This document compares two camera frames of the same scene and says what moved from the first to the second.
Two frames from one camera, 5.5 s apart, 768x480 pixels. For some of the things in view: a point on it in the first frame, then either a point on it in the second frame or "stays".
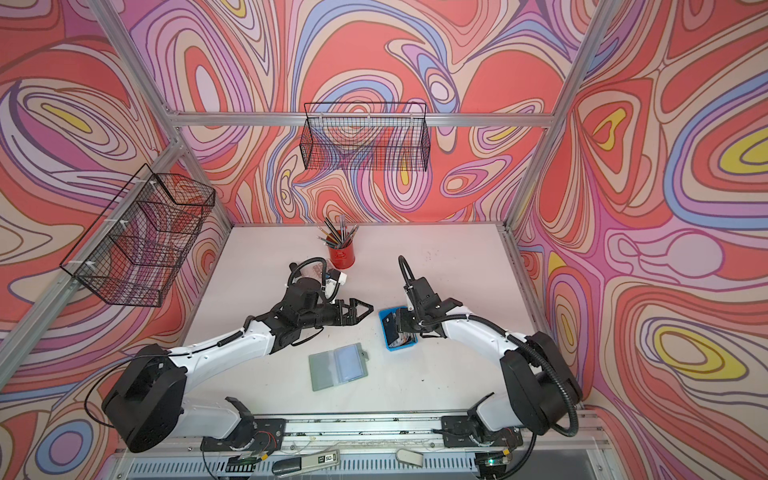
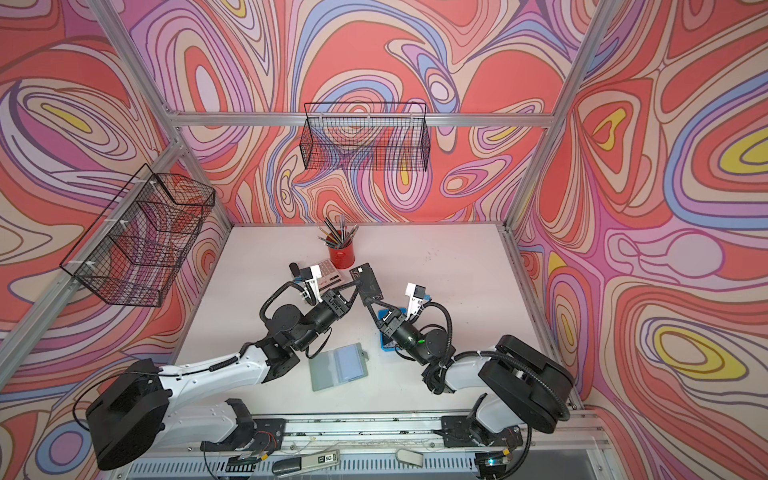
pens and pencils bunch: x=336 y=238 stays
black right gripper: x=403 y=323 -> x=393 y=318
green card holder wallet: x=338 y=366 stays
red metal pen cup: x=344 y=257 stays
